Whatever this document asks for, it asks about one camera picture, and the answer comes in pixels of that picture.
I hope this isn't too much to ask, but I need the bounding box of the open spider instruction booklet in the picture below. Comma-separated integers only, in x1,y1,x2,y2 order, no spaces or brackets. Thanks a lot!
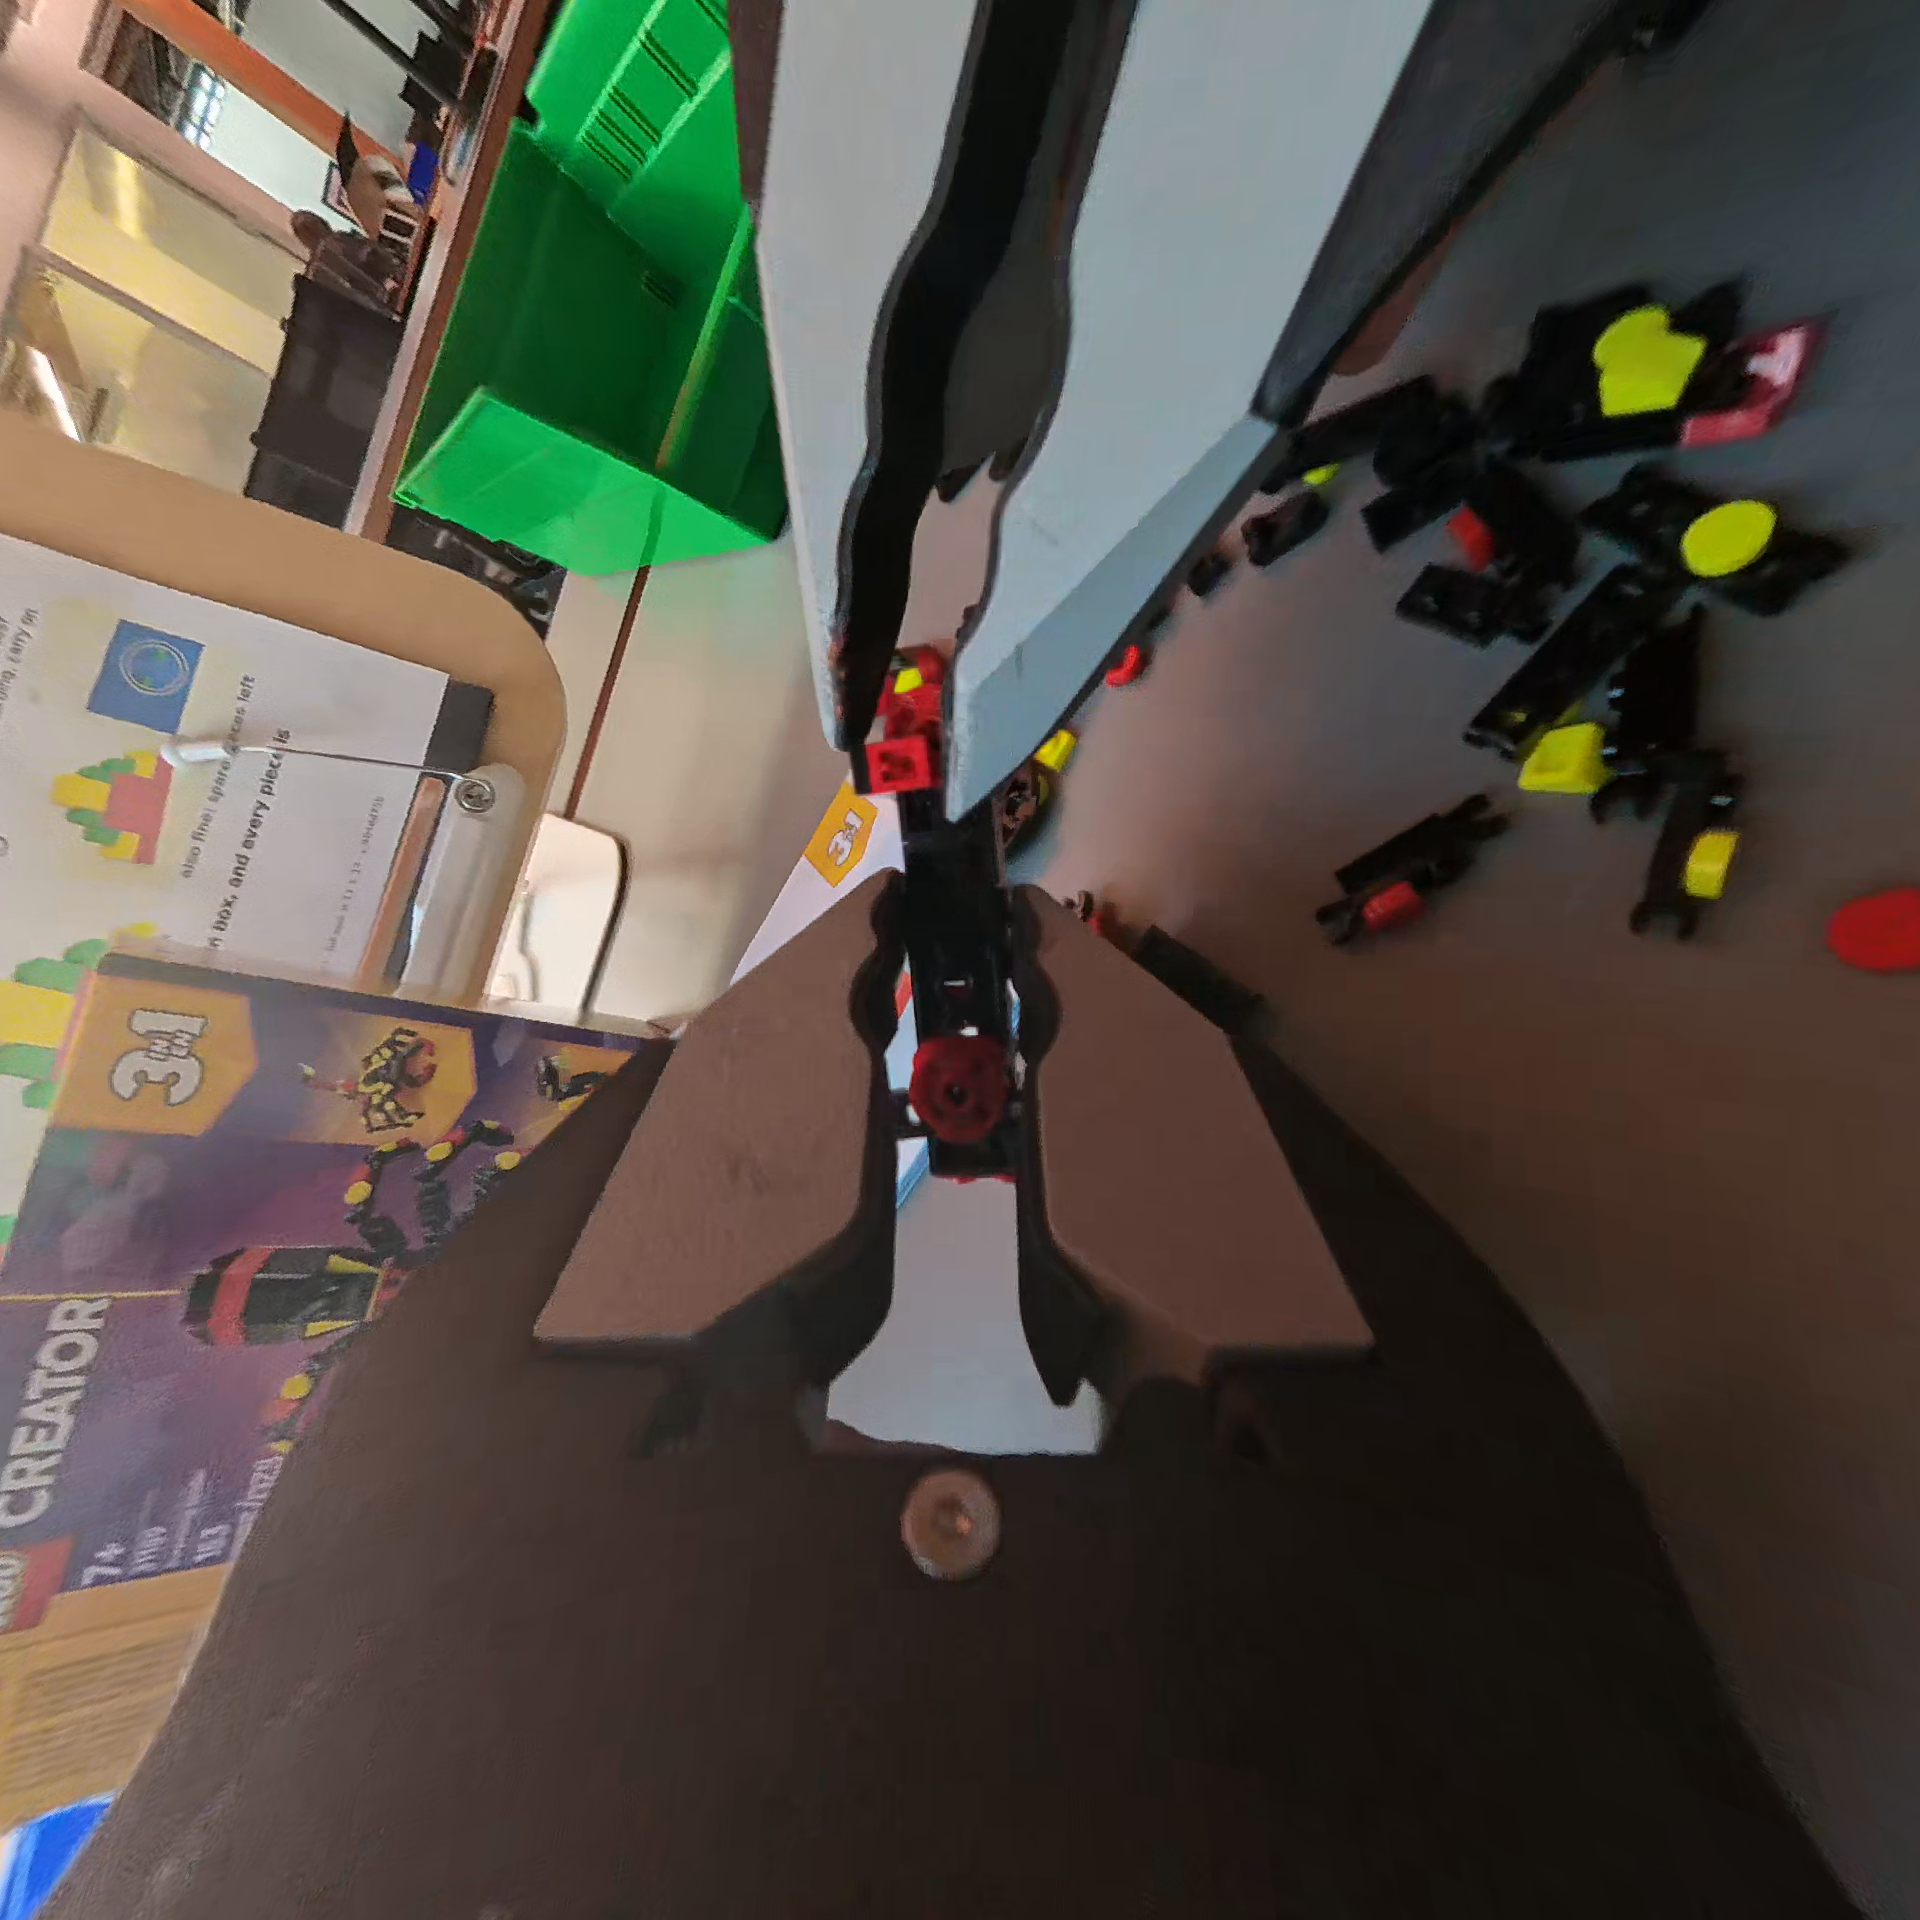
729,787,1106,1465

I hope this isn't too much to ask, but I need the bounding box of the red yellow black lego model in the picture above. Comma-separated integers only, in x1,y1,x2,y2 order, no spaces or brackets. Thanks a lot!
856,641,1040,1191

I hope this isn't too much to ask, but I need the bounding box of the pile of lego pieces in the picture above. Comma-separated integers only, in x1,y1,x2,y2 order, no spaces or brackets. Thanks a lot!
1020,271,1920,979

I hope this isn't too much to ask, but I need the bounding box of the blue plastic bin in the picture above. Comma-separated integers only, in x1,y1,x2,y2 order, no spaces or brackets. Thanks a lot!
0,1794,108,1920

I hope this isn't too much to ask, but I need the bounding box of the green plastic bin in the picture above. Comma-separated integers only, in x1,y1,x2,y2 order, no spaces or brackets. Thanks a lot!
390,0,787,578

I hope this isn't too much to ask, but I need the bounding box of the purple lego set box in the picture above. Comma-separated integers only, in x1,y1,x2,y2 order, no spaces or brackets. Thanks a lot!
0,954,667,1803

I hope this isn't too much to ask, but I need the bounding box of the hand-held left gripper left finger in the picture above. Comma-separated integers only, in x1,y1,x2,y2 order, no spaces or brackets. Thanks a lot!
533,881,912,1401

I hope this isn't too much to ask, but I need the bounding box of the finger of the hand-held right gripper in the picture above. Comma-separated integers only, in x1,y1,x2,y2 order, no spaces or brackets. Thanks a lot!
900,0,1442,819
729,0,1051,759

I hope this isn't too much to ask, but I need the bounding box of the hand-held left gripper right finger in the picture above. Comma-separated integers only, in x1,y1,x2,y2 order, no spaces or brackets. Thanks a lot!
1005,886,1375,1413

